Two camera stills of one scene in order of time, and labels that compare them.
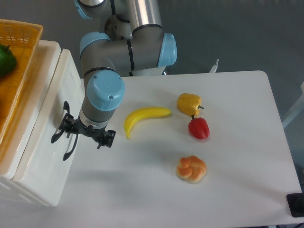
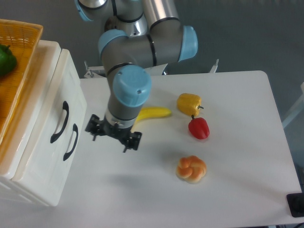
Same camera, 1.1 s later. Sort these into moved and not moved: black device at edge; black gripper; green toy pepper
Moved: black gripper
Not moved: green toy pepper; black device at edge
